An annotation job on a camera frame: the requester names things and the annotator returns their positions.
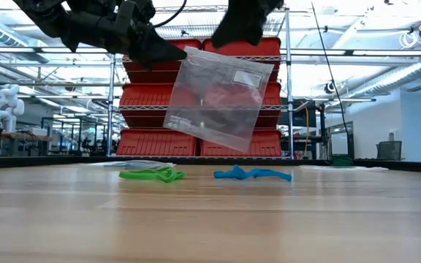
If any chrome wire shelf cart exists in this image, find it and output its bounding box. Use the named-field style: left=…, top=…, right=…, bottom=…
left=106, top=5, right=295, bottom=161

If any thin black hanging cable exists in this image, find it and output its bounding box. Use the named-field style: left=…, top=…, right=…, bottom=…
left=311, top=1, right=354, bottom=159

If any red plastic bin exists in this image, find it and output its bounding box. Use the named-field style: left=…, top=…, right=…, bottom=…
left=122, top=38, right=202, bottom=84
left=202, top=36, right=282, bottom=83
left=254, top=82, right=283, bottom=129
left=115, top=128, right=199, bottom=157
left=119, top=83, right=182, bottom=128
left=199, top=129, right=283, bottom=157

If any white ceiling duct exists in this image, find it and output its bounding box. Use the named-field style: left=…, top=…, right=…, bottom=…
left=356, top=57, right=421, bottom=96

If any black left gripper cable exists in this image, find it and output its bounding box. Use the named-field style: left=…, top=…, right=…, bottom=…
left=151, top=0, right=189, bottom=29

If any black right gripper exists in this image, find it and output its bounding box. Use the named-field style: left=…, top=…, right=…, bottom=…
left=210, top=0, right=285, bottom=47

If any black stand post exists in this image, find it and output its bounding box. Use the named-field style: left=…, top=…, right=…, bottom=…
left=318, top=104, right=328, bottom=158

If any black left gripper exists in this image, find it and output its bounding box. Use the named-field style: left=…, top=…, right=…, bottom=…
left=107, top=0, right=189, bottom=70

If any green rubber band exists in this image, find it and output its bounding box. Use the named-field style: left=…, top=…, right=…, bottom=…
left=118, top=169, right=167, bottom=180
left=137, top=167, right=177, bottom=182
left=148, top=167, right=186, bottom=183

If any black monitor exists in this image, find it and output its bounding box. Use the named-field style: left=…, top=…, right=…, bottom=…
left=278, top=104, right=317, bottom=129

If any wooden workbench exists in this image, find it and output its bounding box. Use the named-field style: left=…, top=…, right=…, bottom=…
left=0, top=128, right=53, bottom=157

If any yellow hanging cable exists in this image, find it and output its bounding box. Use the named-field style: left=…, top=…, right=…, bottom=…
left=303, top=105, right=311, bottom=158

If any grey bin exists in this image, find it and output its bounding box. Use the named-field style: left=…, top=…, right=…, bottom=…
left=375, top=140, right=403, bottom=161

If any black aluminium table frame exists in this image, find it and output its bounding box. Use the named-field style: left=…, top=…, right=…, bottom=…
left=0, top=155, right=421, bottom=172

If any blue rubber band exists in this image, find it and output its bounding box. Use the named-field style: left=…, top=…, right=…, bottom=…
left=257, top=169, right=293, bottom=182
left=239, top=167, right=273, bottom=180
left=213, top=164, right=250, bottom=180

